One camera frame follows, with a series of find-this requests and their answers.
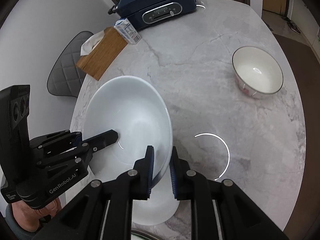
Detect grey rimmed plate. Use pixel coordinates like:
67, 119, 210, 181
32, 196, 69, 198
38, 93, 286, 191
131, 229, 161, 240

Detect medium white bowl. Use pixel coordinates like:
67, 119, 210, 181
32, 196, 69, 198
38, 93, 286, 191
82, 76, 173, 185

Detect large white bowl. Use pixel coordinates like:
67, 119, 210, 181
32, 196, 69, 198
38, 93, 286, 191
89, 167, 180, 225

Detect floral patterned small bowl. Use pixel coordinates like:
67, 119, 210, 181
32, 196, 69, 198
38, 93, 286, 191
232, 46, 284, 99

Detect person's left hand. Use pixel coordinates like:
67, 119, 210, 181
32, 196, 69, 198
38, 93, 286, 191
11, 198, 62, 232

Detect grey quilted chair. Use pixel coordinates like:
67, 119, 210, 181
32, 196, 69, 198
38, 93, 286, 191
47, 31, 93, 98

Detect wooden tissue box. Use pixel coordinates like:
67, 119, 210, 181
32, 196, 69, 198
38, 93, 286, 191
76, 27, 127, 81

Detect small milk carton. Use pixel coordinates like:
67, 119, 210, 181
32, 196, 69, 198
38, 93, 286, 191
114, 18, 141, 44

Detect navy electric cooker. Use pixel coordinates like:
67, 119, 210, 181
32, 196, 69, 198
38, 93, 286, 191
108, 0, 196, 30

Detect shoes on floor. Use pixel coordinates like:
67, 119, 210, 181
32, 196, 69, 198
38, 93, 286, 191
283, 16, 301, 35

